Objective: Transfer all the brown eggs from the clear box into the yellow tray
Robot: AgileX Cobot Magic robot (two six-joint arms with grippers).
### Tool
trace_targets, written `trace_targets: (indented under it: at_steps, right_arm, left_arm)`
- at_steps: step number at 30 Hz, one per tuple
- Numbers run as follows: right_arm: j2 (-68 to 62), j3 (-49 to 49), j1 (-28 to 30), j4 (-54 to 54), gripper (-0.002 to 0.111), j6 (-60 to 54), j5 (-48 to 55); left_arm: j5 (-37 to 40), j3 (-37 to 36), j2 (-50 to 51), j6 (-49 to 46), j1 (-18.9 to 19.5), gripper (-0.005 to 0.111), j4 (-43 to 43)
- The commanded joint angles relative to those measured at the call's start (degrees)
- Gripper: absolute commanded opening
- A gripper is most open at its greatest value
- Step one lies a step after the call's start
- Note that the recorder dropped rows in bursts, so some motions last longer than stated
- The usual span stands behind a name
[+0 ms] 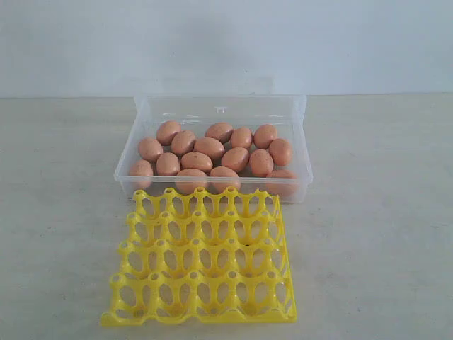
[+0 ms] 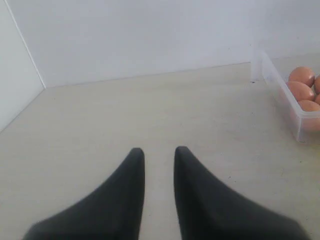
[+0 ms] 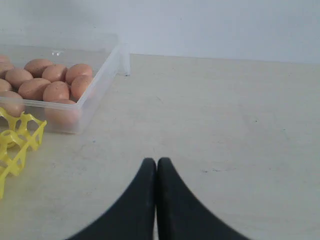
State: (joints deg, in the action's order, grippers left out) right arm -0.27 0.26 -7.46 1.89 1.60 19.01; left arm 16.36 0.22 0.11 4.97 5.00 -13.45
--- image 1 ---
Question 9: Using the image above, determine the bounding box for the brown egg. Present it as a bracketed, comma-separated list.
[156, 152, 180, 176]
[194, 137, 225, 161]
[156, 120, 181, 146]
[205, 122, 234, 144]
[253, 124, 277, 149]
[265, 169, 299, 197]
[180, 152, 213, 173]
[176, 168, 207, 194]
[171, 130, 196, 157]
[249, 149, 274, 177]
[137, 137, 164, 163]
[230, 126, 253, 149]
[129, 159, 154, 190]
[222, 147, 250, 173]
[210, 166, 241, 193]
[268, 138, 292, 166]

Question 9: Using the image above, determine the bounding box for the clear plastic container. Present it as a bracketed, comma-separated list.
[114, 94, 313, 203]

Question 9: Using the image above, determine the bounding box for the yellow plastic egg tray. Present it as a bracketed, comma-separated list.
[100, 187, 297, 327]

